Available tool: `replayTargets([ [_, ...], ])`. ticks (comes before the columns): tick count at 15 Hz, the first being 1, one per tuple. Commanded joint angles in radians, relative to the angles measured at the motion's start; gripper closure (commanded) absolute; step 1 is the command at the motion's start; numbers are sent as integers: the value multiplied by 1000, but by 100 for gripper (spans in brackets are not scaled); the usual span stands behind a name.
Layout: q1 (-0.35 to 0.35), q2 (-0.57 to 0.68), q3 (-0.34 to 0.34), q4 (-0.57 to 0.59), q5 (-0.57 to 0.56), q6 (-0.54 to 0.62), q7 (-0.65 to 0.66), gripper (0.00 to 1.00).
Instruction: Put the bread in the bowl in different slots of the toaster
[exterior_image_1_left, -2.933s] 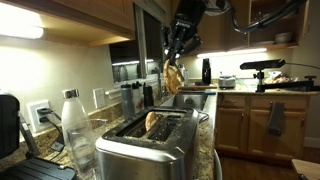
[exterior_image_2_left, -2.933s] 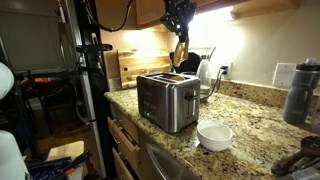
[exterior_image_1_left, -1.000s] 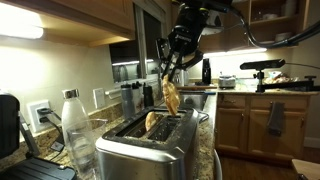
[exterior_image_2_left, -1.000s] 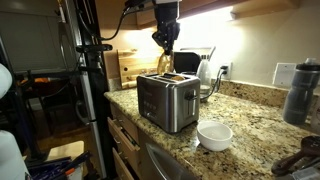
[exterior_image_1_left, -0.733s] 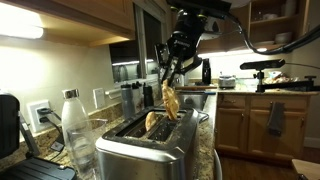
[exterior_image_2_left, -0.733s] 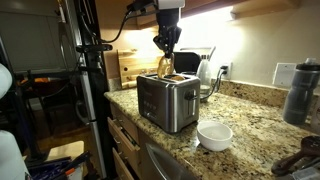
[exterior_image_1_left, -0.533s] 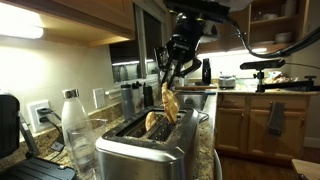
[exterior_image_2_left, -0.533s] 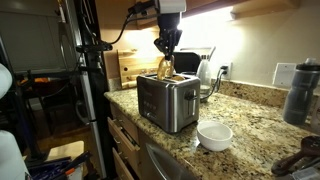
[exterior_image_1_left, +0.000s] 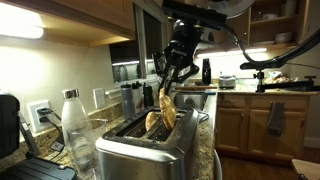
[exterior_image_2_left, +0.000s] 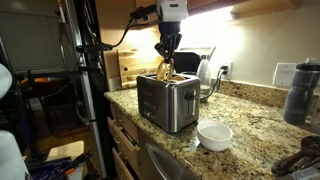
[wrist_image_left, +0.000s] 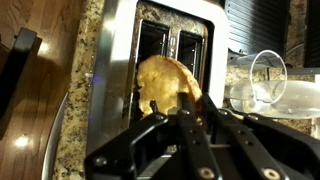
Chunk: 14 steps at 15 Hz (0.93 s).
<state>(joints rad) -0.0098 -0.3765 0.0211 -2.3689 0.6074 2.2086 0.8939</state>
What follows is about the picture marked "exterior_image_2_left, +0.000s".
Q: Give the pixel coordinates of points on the wooden wall cabinet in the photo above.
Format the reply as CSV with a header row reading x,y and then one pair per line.
x,y
260,5

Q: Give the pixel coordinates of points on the wooden cutting board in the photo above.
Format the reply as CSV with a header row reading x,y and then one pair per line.
x,y
143,66

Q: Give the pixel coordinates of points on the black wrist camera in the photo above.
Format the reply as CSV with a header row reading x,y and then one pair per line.
x,y
143,12

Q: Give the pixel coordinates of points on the stainless steel two-slot toaster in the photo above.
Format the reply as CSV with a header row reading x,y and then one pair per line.
x,y
166,103

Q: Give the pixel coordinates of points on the black orange bar clamp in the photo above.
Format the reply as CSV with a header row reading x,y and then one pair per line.
x,y
73,163

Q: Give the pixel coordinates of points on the white wall outlet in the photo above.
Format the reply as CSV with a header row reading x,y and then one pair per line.
x,y
230,71

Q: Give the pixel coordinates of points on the wooden drawer cabinet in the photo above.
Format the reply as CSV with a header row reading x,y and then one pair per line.
x,y
125,140

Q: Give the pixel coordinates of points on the black vertical stand pole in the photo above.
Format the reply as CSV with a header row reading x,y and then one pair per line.
x,y
91,100

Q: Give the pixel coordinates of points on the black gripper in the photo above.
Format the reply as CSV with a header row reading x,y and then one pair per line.
x,y
170,35

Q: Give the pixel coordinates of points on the black power plug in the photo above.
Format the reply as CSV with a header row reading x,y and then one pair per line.
x,y
223,71

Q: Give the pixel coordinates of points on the clear container blue-rimmed lid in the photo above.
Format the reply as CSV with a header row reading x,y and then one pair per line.
x,y
308,174

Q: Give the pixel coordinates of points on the white switch plate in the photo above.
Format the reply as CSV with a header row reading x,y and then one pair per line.
x,y
284,75

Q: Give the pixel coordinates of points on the black stereo camera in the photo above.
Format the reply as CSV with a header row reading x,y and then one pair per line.
x,y
95,48

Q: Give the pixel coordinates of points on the light wooden stool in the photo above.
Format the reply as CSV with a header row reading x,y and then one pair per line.
x,y
65,150

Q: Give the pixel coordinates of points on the under-cabinet light strip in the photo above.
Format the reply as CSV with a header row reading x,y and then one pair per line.
x,y
213,20

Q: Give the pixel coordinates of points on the white ceramic bowl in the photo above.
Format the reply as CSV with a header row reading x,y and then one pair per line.
x,y
215,136

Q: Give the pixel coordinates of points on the grey sports bottle black cap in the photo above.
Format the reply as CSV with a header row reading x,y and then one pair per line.
x,y
300,96

